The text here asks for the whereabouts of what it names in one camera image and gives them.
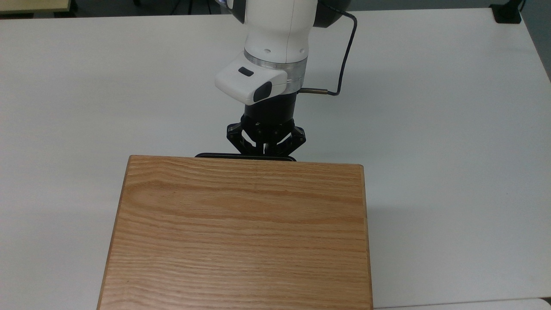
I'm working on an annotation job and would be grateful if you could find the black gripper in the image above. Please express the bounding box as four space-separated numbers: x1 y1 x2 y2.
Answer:
226 92 307 157

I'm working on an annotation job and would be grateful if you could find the black metal drawer handle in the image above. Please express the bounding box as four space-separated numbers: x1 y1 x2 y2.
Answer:
195 152 297 162

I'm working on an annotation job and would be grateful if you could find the light oak wooden cabinet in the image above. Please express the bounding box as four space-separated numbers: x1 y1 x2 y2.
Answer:
97 155 374 310

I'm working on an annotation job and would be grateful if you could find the light wooden desk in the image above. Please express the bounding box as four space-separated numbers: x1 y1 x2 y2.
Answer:
0 0 72 15

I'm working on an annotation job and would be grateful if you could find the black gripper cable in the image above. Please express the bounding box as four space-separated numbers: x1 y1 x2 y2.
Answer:
299 2 358 96

